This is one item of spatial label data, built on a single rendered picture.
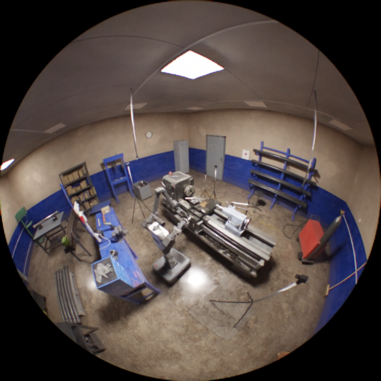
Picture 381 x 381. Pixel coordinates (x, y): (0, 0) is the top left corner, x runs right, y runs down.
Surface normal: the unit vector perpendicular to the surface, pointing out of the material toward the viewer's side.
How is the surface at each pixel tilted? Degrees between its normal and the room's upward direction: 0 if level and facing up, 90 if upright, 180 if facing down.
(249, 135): 90
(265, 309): 0
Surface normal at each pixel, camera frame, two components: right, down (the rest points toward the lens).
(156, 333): -0.03, -0.86
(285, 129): -0.75, 0.36
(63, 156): 0.66, 0.36
